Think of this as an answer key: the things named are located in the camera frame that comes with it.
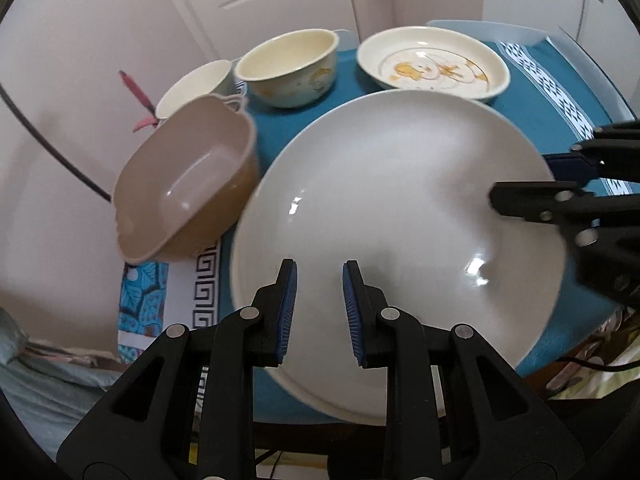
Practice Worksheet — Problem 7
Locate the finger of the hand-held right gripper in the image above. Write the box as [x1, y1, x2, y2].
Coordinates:
[489, 181, 640, 307]
[543, 121, 640, 183]

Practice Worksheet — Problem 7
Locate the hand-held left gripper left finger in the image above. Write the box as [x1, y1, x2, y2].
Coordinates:
[56, 258, 298, 480]

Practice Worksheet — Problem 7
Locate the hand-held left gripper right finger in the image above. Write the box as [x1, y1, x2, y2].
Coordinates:
[342, 260, 586, 480]

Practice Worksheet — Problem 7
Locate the large white plate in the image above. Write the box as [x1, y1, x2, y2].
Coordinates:
[231, 89, 568, 423]

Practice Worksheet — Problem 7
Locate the brown bowl with handles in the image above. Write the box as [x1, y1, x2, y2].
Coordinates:
[112, 96, 261, 263]

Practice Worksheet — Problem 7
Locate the cream plate with cartoon print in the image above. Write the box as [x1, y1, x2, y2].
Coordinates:
[356, 26, 511, 103]

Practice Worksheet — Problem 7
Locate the plain white bowl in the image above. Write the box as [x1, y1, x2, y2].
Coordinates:
[155, 60, 248, 121]

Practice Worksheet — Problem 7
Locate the cream bowl with cartoon print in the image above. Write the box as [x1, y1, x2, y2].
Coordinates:
[235, 29, 341, 109]

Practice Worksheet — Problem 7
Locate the blue tablecloth with white pattern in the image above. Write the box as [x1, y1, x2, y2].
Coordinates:
[220, 22, 633, 423]

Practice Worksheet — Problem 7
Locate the patterned table cover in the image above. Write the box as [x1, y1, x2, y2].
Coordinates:
[117, 240, 223, 366]

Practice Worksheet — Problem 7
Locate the green striped bedding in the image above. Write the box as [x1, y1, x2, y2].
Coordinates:
[545, 305, 640, 401]

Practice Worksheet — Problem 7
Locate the light blue bedding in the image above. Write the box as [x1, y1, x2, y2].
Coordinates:
[0, 305, 131, 461]

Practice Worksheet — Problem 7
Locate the pink plastic swatter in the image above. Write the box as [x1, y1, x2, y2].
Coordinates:
[118, 70, 161, 133]

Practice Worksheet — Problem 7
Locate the black cable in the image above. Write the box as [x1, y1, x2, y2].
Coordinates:
[555, 355, 640, 373]
[0, 82, 113, 202]

